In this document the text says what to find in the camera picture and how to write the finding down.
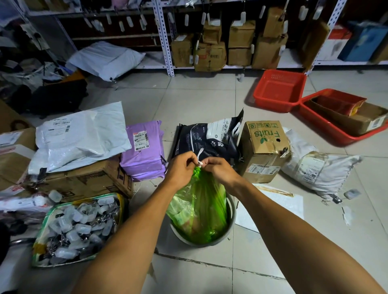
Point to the white metal shelf rack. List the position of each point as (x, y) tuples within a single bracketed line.
[(162, 36)]

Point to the person's left hand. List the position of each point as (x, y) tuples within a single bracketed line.
[(178, 169)]

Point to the pile of white tags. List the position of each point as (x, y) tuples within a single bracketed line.
[(75, 227)]

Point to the large white poly mailer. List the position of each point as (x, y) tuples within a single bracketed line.
[(81, 136)]

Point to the row of cardboard shelf boxes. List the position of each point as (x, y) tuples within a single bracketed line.
[(242, 45)]

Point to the large red plastic basket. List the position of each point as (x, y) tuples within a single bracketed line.
[(327, 128)]

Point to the row of hanging white tags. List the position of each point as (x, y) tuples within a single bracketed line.
[(194, 18)]

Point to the purple mailer parcel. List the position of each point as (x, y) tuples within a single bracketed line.
[(145, 151)]

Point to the small red plastic basket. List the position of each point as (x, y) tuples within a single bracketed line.
[(280, 89)]

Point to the grey round bucket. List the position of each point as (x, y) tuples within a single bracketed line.
[(231, 221)]

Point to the green plastic bag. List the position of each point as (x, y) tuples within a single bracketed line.
[(200, 209)]

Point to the white and red box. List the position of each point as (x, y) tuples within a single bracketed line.
[(333, 45)]

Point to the person's right fingers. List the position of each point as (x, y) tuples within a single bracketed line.
[(209, 163)]

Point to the taped cardboard box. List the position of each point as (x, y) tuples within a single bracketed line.
[(15, 157)]

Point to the metal clip with tag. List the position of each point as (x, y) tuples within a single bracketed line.
[(285, 152)]

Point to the heap of mixed parcels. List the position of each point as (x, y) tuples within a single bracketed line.
[(27, 72)]

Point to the person's left forearm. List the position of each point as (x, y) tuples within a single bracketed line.
[(136, 239)]

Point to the green rimmed tag tray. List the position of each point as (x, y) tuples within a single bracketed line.
[(41, 251)]

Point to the white plastic tag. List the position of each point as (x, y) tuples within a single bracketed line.
[(200, 154)]

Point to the flat white envelope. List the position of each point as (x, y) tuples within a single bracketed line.
[(285, 203)]

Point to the white woven sack parcel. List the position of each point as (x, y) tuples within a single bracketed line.
[(318, 169)]

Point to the large brown cardboard box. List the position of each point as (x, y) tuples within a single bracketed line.
[(88, 180)]

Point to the person's left fingers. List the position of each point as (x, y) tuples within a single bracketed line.
[(191, 156)]

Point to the person's right forearm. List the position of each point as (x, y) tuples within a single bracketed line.
[(291, 242)]

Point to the white pillow shaped parcel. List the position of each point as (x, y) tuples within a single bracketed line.
[(104, 59)]

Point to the black bag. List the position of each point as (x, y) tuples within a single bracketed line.
[(57, 97)]

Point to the person's right hand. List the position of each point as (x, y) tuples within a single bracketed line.
[(222, 172)]

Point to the open flat cardboard box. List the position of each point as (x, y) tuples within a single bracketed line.
[(363, 121)]

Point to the long white wrapped parcel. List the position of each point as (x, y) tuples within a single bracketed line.
[(21, 202)]

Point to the blue box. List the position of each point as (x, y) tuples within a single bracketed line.
[(363, 42)]

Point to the red inner box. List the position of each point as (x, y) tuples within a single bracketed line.
[(339, 104)]

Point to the dark paw print bag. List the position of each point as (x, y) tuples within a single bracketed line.
[(209, 136)]

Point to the cardboard box with green print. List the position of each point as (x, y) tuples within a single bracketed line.
[(260, 148)]

